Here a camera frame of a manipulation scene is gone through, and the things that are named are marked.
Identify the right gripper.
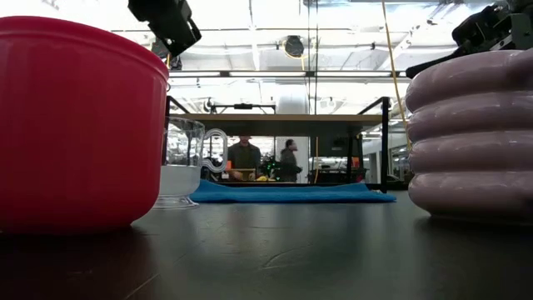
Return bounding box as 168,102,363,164
406,0,533,80

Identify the pink ribbed ceramic mug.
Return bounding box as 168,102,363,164
405,48,533,227

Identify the blue towel cloth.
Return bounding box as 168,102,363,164
189,179,398,205

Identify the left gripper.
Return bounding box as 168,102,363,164
127,0,202,58

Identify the person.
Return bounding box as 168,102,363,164
279,138,304,183
227,136,263,182

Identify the red plastic mug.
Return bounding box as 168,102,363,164
0,15,171,235

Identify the black ceiling cable reel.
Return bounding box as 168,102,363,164
151,37,183,71
283,34,306,59

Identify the wooden shelf with black frame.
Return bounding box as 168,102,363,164
160,96,391,195

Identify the clear glass cup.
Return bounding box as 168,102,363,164
152,116,230,210

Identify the yellow hanging cable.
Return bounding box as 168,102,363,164
381,0,412,152

